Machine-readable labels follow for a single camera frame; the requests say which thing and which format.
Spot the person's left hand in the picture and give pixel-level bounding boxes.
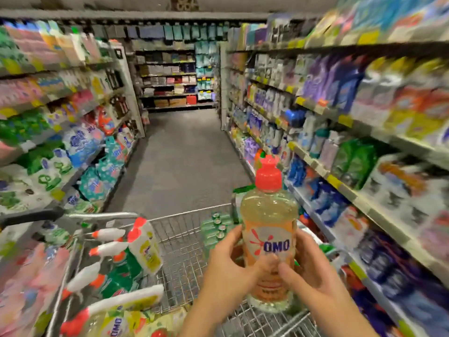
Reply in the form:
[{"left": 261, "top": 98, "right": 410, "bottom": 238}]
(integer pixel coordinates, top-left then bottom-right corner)
[{"left": 202, "top": 226, "right": 280, "bottom": 315}]

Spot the person's right hand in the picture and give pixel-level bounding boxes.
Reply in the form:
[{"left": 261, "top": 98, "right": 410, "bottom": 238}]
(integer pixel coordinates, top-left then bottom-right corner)
[{"left": 278, "top": 228, "right": 366, "bottom": 337}]

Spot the pack of green small bottles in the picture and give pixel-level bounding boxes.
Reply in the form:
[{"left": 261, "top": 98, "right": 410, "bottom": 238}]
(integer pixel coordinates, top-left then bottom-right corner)
[{"left": 200, "top": 212, "right": 237, "bottom": 261}]

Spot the small yellow red-capped bottle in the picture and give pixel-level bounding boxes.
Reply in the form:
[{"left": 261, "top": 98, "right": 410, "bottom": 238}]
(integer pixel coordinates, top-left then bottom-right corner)
[{"left": 240, "top": 155, "right": 300, "bottom": 314}]

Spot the large green white cleaner pouch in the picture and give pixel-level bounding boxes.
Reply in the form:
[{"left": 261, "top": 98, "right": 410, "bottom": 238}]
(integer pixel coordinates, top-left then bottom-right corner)
[{"left": 232, "top": 184, "right": 258, "bottom": 226}]

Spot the white red-capped cleaner bottle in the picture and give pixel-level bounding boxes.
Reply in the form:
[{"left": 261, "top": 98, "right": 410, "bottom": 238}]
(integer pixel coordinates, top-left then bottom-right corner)
[{"left": 128, "top": 217, "right": 165, "bottom": 275}]

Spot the cluster of blue cleaner bottles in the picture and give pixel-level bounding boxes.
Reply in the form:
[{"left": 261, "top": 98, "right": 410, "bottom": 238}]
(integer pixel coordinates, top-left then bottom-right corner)
[{"left": 288, "top": 154, "right": 349, "bottom": 226}]

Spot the cluster of yellow red-capped bottles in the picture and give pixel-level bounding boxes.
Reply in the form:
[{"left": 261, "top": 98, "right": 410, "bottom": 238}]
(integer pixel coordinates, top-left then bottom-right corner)
[{"left": 87, "top": 305, "right": 189, "bottom": 337}]

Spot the white red-tipped spray bottle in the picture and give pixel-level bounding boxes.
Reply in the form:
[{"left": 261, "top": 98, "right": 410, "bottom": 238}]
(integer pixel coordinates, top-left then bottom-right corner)
[{"left": 59, "top": 284, "right": 167, "bottom": 337}]

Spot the clear-wrapped white bottle pack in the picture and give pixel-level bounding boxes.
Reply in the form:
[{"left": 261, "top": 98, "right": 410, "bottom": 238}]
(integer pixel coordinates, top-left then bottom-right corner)
[{"left": 361, "top": 154, "right": 433, "bottom": 230}]

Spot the cluster of green cleaner bottles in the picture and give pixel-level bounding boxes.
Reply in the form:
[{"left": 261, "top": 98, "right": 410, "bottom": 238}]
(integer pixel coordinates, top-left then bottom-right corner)
[{"left": 333, "top": 140, "right": 380, "bottom": 191}]

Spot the row of teal blue pouches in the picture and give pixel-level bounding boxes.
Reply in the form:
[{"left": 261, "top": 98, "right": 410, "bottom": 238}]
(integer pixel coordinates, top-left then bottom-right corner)
[{"left": 63, "top": 126, "right": 138, "bottom": 202}]

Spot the row of purple cleaner bottles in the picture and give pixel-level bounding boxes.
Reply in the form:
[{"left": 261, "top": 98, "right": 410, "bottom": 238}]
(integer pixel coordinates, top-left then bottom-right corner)
[{"left": 298, "top": 56, "right": 359, "bottom": 114}]

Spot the stack of pink detergent pouches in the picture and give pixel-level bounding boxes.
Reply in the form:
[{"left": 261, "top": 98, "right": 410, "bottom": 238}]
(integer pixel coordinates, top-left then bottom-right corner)
[{"left": 0, "top": 238, "right": 72, "bottom": 337}]

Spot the row of yellow-capped cleaner bottles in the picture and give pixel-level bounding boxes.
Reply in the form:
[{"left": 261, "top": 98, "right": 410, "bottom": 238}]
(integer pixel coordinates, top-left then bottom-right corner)
[{"left": 351, "top": 56, "right": 449, "bottom": 142}]

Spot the row of green white pouches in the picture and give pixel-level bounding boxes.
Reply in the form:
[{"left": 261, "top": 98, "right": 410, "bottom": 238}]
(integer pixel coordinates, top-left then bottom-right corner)
[{"left": 0, "top": 147, "right": 75, "bottom": 216}]

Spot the person's left forearm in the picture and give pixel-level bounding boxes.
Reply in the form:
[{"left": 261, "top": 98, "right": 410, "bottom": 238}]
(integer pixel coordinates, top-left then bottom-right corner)
[{"left": 179, "top": 304, "right": 237, "bottom": 337}]

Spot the person's right forearm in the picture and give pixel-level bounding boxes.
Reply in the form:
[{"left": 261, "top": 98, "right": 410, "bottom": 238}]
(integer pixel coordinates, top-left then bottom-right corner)
[{"left": 335, "top": 321, "right": 381, "bottom": 337}]

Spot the grey shopping cart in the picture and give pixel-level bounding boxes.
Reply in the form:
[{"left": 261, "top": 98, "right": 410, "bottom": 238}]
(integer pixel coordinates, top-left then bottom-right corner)
[{"left": 0, "top": 203, "right": 332, "bottom": 337}]

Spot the distant store shelving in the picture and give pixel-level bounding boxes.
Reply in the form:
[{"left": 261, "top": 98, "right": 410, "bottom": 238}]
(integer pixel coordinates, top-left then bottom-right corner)
[{"left": 123, "top": 21, "right": 230, "bottom": 114}]

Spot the store shelving with refill pouches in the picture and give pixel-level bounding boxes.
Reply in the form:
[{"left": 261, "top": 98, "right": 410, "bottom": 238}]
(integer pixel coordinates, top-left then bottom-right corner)
[{"left": 0, "top": 21, "right": 148, "bottom": 337}]

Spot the round patterned wall ornament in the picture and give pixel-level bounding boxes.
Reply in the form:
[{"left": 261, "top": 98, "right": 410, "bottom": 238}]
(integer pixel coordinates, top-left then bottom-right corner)
[{"left": 172, "top": 0, "right": 202, "bottom": 13}]

